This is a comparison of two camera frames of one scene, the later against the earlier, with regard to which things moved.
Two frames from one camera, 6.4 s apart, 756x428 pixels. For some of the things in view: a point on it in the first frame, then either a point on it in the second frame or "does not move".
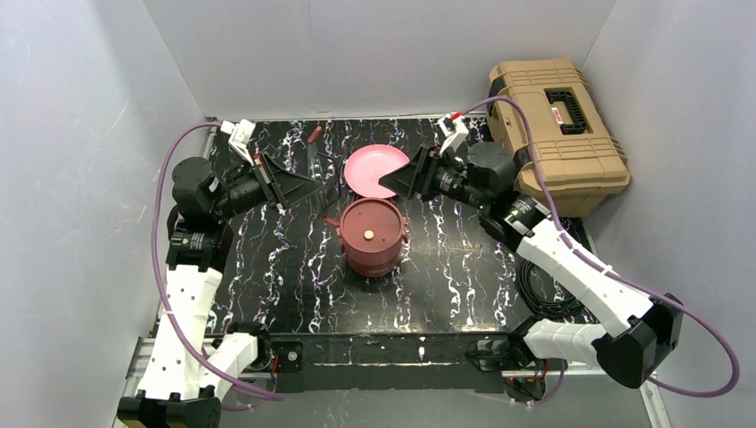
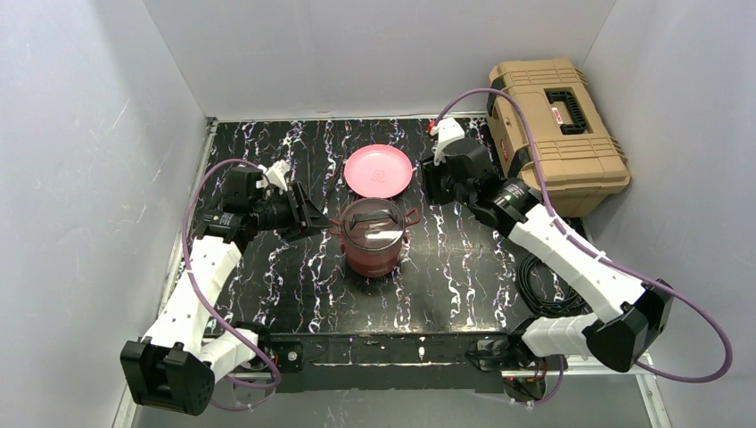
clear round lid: [316, 183] to [373, 225]
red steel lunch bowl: [370, 232] does not move
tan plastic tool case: [579, 161] does not move
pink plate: [365, 165] does not move
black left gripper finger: [288, 185] to [316, 219]
